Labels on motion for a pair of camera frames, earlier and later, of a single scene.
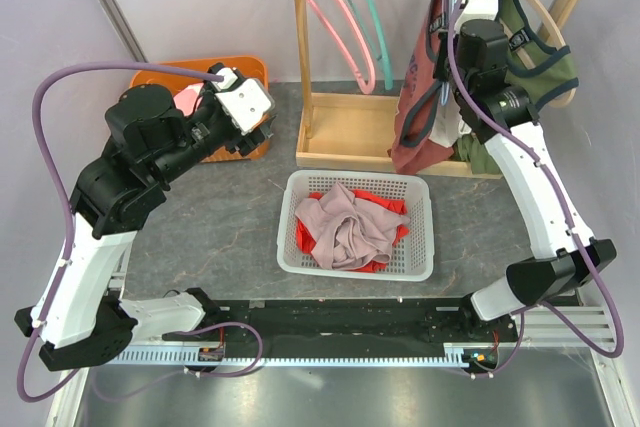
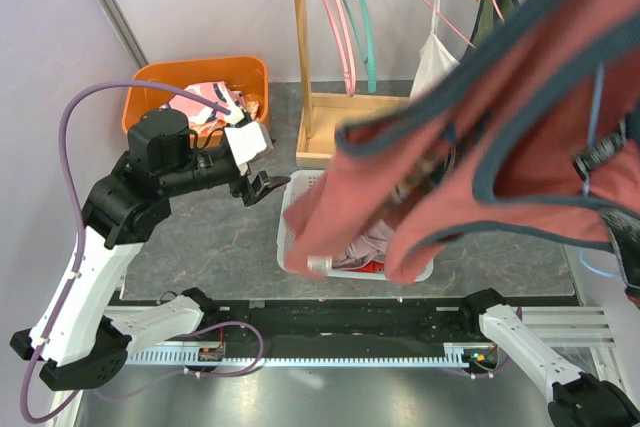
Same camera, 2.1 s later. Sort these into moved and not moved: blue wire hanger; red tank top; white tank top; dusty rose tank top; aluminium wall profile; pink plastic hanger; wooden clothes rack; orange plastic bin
Moved: pink plastic hanger; white tank top; red tank top; blue wire hanger; dusty rose tank top
Not moved: aluminium wall profile; wooden clothes rack; orange plastic bin
